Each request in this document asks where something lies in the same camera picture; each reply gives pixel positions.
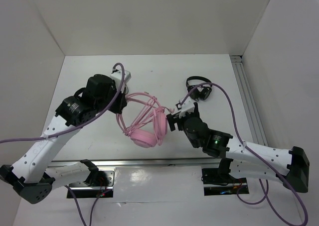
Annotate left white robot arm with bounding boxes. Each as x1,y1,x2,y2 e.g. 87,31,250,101
0,71,131,204

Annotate black headphones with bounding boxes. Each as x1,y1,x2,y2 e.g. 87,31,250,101
124,85,129,94
185,76,212,101

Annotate pink headphones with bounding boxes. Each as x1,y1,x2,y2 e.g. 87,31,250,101
116,92,168,148

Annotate aluminium side rail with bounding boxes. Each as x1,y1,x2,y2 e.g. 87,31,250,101
230,55,268,146

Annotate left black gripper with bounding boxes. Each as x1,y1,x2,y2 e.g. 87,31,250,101
95,82,127,113

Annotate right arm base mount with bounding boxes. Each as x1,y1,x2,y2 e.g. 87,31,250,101
201,168,249,196

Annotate aluminium front rail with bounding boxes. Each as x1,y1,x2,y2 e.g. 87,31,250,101
49,157,251,168

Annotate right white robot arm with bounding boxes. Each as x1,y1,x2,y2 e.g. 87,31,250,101
166,103,310,193

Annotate right black headphones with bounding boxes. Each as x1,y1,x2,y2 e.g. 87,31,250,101
185,76,212,101

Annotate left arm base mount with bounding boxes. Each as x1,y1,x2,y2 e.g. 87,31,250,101
68,167,115,199

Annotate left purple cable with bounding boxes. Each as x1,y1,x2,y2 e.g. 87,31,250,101
0,63,127,226

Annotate left black headphones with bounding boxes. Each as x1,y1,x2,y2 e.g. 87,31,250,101
124,85,129,94

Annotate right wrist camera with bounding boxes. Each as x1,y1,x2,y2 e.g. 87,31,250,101
175,98,195,118

